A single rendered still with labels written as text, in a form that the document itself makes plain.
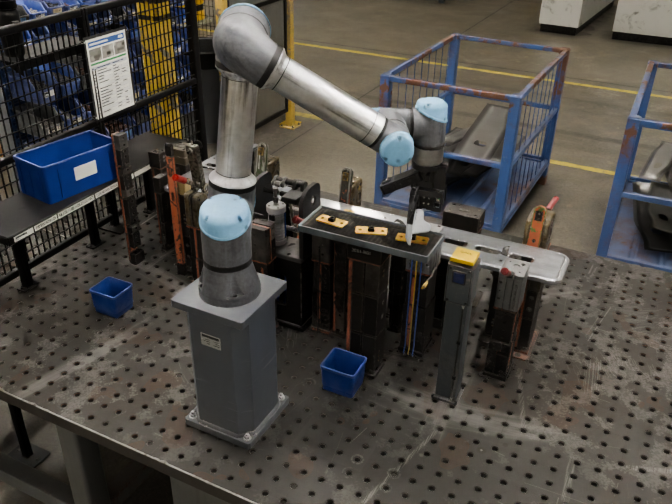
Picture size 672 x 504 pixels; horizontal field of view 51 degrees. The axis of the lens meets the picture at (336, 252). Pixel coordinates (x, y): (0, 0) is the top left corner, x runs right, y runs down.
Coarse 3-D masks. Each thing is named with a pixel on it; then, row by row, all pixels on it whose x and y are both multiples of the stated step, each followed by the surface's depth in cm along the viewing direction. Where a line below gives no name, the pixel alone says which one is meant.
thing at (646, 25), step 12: (624, 0) 857; (636, 0) 851; (648, 0) 845; (660, 0) 840; (624, 12) 862; (636, 12) 857; (648, 12) 851; (660, 12) 845; (624, 24) 868; (636, 24) 862; (648, 24) 857; (660, 24) 851; (612, 36) 883; (624, 36) 877; (636, 36) 871; (648, 36) 865; (660, 36) 858
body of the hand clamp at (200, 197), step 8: (192, 192) 231; (200, 192) 235; (184, 200) 230; (192, 200) 229; (200, 200) 230; (192, 208) 230; (192, 216) 232; (192, 224) 234; (192, 232) 237; (200, 232) 235; (192, 240) 238; (200, 240) 237; (192, 248) 240; (200, 248) 238; (192, 256) 242; (200, 256) 240; (192, 264) 243; (200, 264) 241; (192, 272) 245; (200, 272) 243; (192, 280) 247
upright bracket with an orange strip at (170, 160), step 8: (168, 144) 228; (168, 152) 229; (168, 160) 231; (168, 168) 232; (168, 176) 234; (168, 184) 236; (176, 184) 235; (176, 192) 236; (176, 200) 237; (176, 208) 239; (176, 216) 241; (176, 224) 242; (176, 232) 244; (176, 240) 246; (176, 248) 248; (176, 256) 250; (184, 256) 249; (184, 264) 250; (184, 272) 252
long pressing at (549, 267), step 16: (208, 176) 254; (336, 208) 234; (352, 208) 234; (464, 240) 216; (480, 240) 217; (496, 240) 217; (448, 256) 208; (480, 256) 208; (496, 256) 208; (528, 256) 209; (544, 256) 209; (560, 256) 209; (528, 272) 200; (544, 272) 201; (560, 272) 202
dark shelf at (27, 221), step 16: (128, 144) 272; (144, 144) 272; (160, 144) 273; (144, 160) 259; (96, 192) 235; (0, 208) 223; (16, 208) 223; (32, 208) 223; (48, 208) 223; (64, 208) 224; (0, 224) 214; (16, 224) 214; (32, 224) 214; (48, 224) 219; (0, 240) 208; (16, 240) 209
